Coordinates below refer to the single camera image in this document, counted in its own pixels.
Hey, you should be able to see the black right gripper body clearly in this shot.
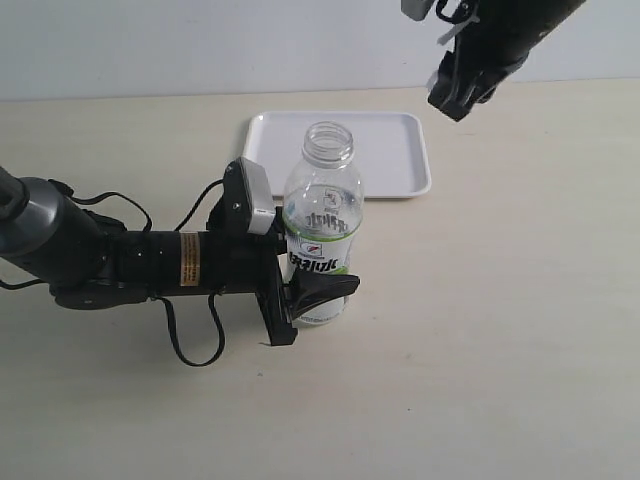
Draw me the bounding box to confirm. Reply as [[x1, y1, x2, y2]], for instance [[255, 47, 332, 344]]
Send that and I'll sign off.
[[445, 31, 525, 94]]

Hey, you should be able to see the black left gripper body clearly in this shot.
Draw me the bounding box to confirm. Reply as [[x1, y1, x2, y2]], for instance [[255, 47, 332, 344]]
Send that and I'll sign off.
[[179, 203, 296, 346]]

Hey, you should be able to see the clear plastic drink bottle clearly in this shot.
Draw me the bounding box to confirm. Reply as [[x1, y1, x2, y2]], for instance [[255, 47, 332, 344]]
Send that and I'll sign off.
[[280, 121, 366, 327]]

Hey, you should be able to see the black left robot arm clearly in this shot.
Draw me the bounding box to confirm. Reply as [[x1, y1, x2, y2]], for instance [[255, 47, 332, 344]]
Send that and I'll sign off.
[[1, 158, 359, 346]]

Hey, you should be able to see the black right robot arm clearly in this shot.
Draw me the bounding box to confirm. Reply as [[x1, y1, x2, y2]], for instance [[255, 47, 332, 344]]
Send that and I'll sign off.
[[427, 0, 584, 122]]

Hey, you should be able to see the white rectangular tray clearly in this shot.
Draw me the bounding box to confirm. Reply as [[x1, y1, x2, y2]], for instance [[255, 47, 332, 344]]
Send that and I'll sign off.
[[243, 111, 431, 199]]

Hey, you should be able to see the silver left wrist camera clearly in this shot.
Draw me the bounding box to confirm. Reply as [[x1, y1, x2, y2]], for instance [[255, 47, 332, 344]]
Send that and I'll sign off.
[[223, 157, 276, 236]]

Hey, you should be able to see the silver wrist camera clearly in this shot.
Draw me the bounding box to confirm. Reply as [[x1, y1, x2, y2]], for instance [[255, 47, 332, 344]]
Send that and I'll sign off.
[[401, 0, 437, 22], [223, 157, 276, 236]]

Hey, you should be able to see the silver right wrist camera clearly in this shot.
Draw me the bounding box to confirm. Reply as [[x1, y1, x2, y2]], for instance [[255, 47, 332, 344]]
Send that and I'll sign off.
[[401, 0, 437, 22]]

